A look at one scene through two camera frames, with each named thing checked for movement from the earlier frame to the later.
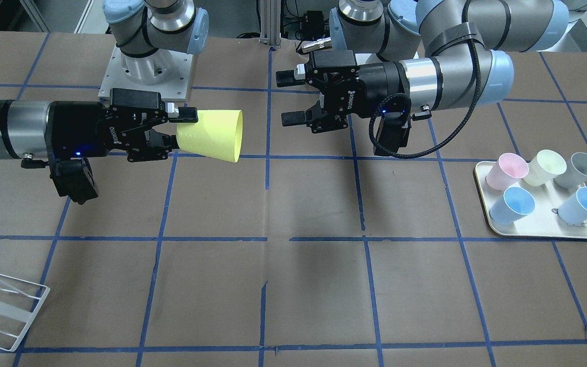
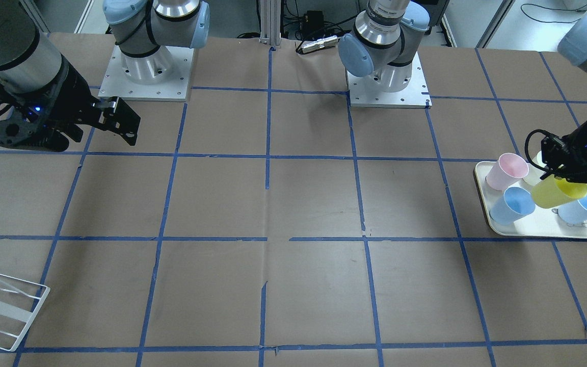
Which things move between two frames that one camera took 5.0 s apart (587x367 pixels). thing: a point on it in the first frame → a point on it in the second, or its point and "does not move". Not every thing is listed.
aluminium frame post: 270,23 does not move
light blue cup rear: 516,203 does not move
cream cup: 543,167 does not move
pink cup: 510,168 does not move
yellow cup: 217,133 → 552,191
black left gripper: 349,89 → 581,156
